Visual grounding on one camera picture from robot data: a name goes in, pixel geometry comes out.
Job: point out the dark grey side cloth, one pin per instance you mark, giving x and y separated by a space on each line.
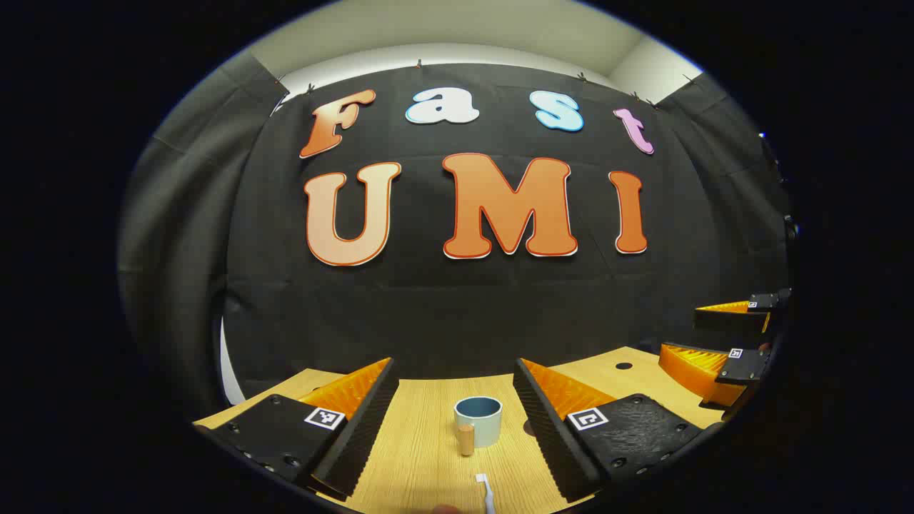
178 250

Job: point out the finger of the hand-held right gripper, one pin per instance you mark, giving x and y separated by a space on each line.
746 365
728 320

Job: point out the black backdrop cloth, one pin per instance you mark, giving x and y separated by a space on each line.
443 314

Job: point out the white toothbrush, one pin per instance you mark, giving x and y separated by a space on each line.
486 492

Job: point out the light wooden desktop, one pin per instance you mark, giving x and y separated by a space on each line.
421 457

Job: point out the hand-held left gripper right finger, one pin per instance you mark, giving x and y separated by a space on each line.
550 442

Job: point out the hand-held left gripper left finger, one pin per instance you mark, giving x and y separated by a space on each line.
364 428

